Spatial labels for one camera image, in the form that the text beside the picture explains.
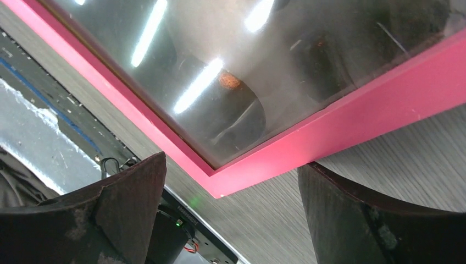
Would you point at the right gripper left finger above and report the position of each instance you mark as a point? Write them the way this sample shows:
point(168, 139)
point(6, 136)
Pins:
point(109, 221)

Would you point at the aluminium rail front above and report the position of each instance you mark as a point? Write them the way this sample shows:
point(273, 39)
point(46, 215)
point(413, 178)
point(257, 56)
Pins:
point(56, 150)

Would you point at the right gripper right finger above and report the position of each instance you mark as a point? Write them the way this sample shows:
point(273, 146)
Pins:
point(351, 223)

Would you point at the pink wooden picture frame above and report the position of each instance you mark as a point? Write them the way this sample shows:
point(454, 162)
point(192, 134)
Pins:
point(427, 84)

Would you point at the transparent acrylic sheet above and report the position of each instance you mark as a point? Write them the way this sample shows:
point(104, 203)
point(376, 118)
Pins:
point(255, 73)

